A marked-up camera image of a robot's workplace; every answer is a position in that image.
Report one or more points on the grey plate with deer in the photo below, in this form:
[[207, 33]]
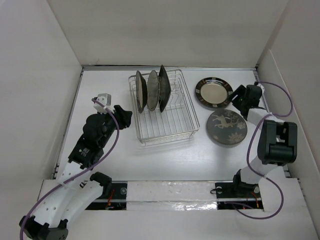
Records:
[[226, 127]]

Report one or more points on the black rimmed checkered plate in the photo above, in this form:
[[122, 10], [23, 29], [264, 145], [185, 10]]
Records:
[[213, 92]]

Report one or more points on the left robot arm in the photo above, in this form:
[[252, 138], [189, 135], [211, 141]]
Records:
[[78, 186]]

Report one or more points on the black square floral plate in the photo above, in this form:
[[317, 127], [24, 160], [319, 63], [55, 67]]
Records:
[[164, 88]]

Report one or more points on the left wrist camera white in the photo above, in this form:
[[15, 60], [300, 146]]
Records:
[[102, 103]]

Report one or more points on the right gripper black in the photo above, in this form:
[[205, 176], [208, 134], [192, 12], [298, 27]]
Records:
[[240, 91]]

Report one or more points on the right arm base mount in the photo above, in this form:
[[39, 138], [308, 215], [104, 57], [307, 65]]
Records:
[[237, 193]]

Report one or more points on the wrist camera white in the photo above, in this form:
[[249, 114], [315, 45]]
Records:
[[102, 103], [258, 84]]

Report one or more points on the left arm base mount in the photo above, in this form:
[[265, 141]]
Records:
[[114, 194]]

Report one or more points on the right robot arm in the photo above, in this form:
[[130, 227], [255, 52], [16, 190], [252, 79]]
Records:
[[274, 142]]

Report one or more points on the wire dish rack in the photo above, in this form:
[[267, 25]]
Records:
[[177, 121]]

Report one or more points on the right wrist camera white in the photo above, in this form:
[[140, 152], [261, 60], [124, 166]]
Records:
[[258, 84]]

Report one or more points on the beige plate with brown rim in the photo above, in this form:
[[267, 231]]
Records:
[[141, 92]]

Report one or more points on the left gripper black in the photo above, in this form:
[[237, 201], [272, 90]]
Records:
[[122, 117]]

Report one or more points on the cream plate with tree drawing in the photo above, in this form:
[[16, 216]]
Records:
[[152, 90]]

